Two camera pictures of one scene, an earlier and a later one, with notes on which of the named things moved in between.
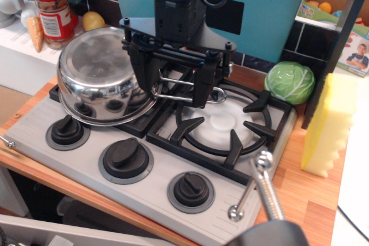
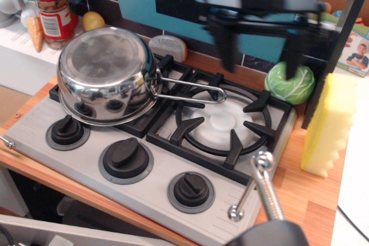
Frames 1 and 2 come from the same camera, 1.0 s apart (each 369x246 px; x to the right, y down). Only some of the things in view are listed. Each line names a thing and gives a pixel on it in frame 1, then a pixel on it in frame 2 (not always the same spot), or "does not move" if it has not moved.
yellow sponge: (328, 121) does not move
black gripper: (209, 48) to (225, 9)
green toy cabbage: (291, 81) does not move
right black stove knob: (191, 193) does not move
